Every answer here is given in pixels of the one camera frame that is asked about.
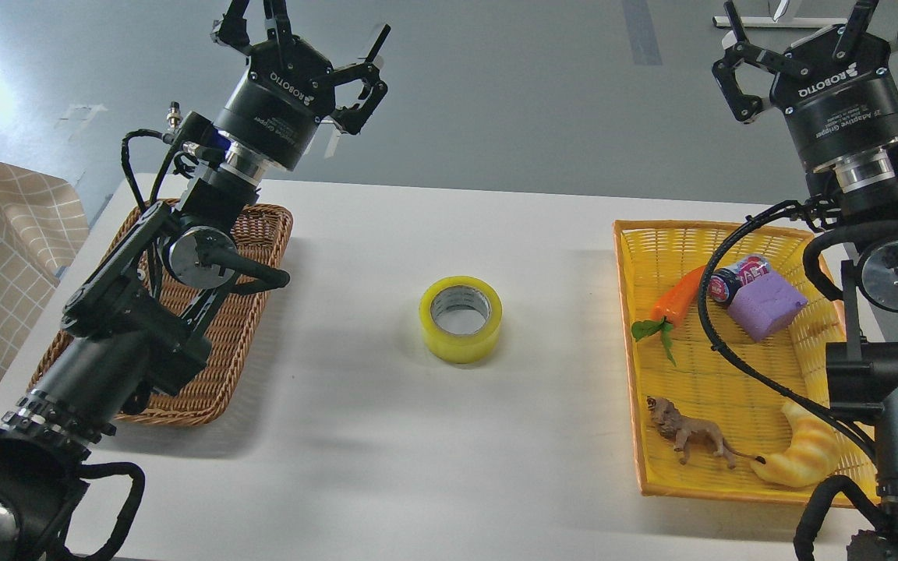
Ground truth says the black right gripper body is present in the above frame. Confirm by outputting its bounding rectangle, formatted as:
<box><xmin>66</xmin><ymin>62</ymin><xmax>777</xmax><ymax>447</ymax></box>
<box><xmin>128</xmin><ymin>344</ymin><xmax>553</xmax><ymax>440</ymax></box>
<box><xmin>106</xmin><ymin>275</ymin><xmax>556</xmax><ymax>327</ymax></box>
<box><xmin>769</xmin><ymin>26</ymin><xmax>898</xmax><ymax>173</ymax></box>

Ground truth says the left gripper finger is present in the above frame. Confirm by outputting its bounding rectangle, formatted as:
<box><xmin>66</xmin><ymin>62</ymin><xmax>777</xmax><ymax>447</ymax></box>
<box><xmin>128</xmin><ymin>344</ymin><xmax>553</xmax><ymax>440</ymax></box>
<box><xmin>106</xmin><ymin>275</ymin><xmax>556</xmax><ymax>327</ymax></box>
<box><xmin>211</xmin><ymin>0</ymin><xmax>294</xmax><ymax>59</ymax></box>
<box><xmin>316</xmin><ymin>23</ymin><xmax>391</xmax><ymax>135</ymax></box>

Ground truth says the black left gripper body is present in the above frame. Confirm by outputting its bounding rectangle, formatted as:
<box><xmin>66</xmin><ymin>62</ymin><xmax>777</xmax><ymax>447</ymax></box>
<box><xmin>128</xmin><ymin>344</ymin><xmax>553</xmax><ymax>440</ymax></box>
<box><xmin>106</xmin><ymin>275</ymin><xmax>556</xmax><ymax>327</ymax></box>
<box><xmin>214</xmin><ymin>41</ymin><xmax>336</xmax><ymax>171</ymax></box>

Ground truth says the yellow tape roll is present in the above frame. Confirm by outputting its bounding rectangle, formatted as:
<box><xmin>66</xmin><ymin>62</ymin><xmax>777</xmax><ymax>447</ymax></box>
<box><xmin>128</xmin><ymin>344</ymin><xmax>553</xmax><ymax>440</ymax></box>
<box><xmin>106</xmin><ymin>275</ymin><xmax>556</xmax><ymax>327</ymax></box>
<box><xmin>418</xmin><ymin>276</ymin><xmax>504</xmax><ymax>365</ymax></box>

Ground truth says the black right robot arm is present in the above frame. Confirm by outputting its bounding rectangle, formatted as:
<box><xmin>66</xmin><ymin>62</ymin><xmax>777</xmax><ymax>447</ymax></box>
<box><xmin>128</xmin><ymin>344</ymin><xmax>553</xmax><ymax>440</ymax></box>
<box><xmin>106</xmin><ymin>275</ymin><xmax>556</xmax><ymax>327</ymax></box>
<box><xmin>698</xmin><ymin>1</ymin><xmax>898</xmax><ymax>560</ymax></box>

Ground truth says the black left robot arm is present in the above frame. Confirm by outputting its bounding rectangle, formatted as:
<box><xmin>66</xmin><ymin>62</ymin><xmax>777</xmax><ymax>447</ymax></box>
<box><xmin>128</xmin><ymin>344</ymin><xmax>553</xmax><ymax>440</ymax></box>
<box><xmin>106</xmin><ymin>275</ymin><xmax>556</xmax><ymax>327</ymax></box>
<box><xmin>0</xmin><ymin>1</ymin><xmax>390</xmax><ymax>560</ymax></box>

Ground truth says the white stand base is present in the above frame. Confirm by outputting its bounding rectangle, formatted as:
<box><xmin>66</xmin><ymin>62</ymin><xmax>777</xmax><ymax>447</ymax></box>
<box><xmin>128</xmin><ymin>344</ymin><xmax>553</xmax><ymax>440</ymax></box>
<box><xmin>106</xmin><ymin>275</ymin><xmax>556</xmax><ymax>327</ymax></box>
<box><xmin>739</xmin><ymin>1</ymin><xmax>847</xmax><ymax>31</ymax></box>

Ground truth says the small drink can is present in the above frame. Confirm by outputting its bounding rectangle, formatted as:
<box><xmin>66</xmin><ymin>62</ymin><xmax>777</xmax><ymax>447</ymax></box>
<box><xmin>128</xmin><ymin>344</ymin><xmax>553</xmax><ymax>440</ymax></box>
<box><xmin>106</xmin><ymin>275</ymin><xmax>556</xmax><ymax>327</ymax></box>
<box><xmin>708</xmin><ymin>253</ymin><xmax>774</xmax><ymax>305</ymax></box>

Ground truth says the brown wicker basket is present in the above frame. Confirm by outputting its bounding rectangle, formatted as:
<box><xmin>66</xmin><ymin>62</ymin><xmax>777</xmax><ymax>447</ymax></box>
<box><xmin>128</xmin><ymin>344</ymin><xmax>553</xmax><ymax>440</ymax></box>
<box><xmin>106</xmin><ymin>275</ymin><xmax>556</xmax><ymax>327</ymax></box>
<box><xmin>27</xmin><ymin>198</ymin><xmax>295</xmax><ymax>427</ymax></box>

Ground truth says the purple sponge block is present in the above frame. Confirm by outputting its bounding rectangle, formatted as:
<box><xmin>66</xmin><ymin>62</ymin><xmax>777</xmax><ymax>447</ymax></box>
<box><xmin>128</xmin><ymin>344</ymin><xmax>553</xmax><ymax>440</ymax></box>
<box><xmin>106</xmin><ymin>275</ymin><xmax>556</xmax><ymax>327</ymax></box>
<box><xmin>727</xmin><ymin>273</ymin><xmax>808</xmax><ymax>342</ymax></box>

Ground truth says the orange carrot toy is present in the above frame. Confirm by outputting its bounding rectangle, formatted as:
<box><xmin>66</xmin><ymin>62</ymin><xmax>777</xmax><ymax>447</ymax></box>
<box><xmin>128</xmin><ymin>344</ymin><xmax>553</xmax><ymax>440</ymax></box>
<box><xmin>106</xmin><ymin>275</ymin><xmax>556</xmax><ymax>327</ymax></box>
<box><xmin>630</xmin><ymin>265</ymin><xmax>705</xmax><ymax>365</ymax></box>

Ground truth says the toy lion figure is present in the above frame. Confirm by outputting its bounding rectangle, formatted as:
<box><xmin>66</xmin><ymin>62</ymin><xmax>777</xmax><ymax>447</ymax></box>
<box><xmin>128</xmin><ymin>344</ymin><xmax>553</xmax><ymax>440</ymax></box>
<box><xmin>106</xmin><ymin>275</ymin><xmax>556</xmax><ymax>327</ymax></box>
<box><xmin>645</xmin><ymin>397</ymin><xmax>737</xmax><ymax>470</ymax></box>

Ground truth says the yellow croissant toy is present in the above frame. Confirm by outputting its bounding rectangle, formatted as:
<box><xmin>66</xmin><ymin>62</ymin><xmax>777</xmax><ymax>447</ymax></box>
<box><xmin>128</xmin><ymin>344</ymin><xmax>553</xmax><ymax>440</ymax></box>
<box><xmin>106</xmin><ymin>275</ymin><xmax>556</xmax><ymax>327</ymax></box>
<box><xmin>749</xmin><ymin>400</ymin><xmax>839</xmax><ymax>488</ymax></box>

